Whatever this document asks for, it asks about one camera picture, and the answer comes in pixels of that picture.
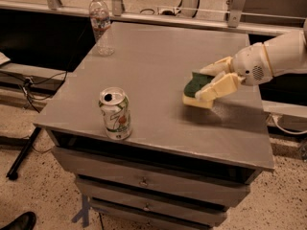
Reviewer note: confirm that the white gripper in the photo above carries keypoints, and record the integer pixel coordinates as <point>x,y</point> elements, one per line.
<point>250,64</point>

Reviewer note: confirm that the green and yellow sponge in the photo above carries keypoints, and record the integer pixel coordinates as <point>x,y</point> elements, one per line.
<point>195,84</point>

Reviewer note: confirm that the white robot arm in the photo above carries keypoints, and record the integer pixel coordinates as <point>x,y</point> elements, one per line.
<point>287,54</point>

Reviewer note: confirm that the white green 7up can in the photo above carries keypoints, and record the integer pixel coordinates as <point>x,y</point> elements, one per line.
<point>115,107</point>

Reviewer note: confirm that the grey drawer cabinet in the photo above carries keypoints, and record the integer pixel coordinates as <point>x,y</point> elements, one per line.
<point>152,64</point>

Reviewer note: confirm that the grey middle drawer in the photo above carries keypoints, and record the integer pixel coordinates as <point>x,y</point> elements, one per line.
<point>150,201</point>

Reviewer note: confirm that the grey drawer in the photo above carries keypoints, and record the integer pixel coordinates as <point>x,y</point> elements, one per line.
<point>150,201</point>
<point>157,179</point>
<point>149,219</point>

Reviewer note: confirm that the clear plastic water bottle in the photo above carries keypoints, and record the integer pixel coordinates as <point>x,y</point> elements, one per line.
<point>101,27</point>

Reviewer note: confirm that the grey bottom drawer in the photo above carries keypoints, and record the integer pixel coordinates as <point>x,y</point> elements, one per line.
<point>149,219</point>

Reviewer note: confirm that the grey top drawer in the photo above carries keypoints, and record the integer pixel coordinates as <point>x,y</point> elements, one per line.
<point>157,179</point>

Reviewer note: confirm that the blue tape cross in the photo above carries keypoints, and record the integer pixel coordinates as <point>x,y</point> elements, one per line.
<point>83,214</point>

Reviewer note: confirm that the black stand leg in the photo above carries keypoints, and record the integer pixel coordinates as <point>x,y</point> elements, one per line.
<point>12,174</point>

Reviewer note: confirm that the black shoe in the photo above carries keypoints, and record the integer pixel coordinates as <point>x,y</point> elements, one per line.
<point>25,221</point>

